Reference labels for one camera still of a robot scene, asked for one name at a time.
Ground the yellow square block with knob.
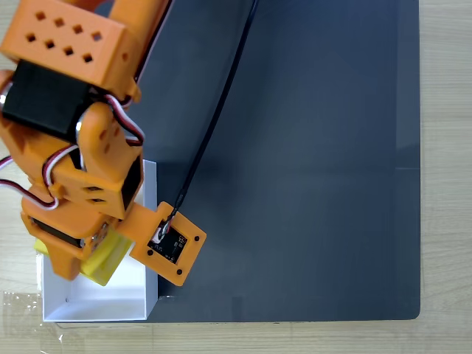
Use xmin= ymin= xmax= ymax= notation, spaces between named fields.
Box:
xmin=33 ymin=227 xmax=134 ymax=288

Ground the white open cardboard box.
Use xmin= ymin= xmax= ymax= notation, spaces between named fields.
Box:
xmin=35 ymin=159 xmax=160 ymax=323

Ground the clear plastic tape sheet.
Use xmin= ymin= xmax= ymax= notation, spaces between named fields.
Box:
xmin=0 ymin=290 xmax=63 ymax=354

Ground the dark grey table mat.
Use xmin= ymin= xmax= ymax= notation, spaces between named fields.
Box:
xmin=47 ymin=0 xmax=422 ymax=324

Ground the orange camera mount with board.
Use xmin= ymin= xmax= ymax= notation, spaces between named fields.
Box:
xmin=116 ymin=201 xmax=208 ymax=288

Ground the red white black servo wire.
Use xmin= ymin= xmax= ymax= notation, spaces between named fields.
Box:
xmin=0 ymin=145 xmax=80 ymax=212
xmin=104 ymin=93 xmax=146 ymax=148

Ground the black camera cable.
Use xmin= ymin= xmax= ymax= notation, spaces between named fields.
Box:
xmin=170 ymin=0 xmax=260 ymax=222

